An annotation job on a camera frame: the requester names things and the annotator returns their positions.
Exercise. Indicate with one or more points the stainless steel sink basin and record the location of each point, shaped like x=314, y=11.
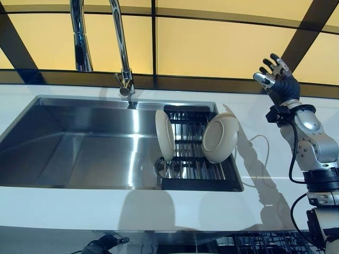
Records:
x=92, y=148

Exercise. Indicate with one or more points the round sink drain strainer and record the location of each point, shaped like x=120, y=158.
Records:
x=159, y=167

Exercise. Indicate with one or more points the black sink drying rack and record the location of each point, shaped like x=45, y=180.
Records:
x=190, y=148

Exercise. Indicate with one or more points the chrome pull-down kitchen faucet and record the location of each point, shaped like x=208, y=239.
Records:
x=123, y=53

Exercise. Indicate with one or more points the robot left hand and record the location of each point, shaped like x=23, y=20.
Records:
x=102, y=244

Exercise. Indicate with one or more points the beige deep ceramic plate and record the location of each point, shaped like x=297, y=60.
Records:
x=219, y=137

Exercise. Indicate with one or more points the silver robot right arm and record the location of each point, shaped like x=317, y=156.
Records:
x=317, y=143

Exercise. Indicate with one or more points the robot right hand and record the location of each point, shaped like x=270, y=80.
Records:
x=286, y=87

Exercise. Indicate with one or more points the black window frame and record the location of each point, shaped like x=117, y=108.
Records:
x=154, y=39

